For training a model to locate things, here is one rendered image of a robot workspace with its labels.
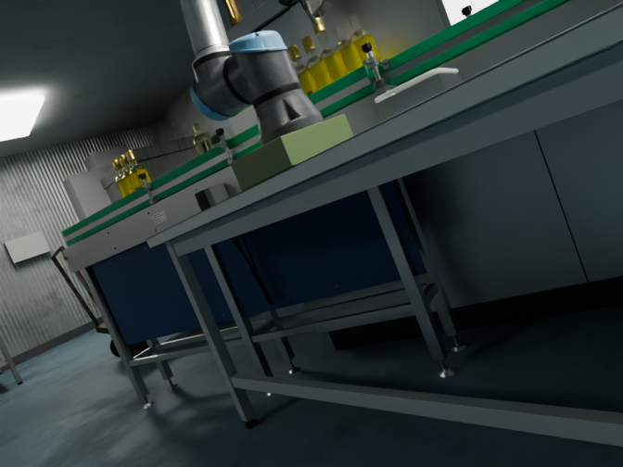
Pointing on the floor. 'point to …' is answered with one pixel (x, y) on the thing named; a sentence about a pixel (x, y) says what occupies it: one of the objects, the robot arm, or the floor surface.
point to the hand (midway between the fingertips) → (316, 22)
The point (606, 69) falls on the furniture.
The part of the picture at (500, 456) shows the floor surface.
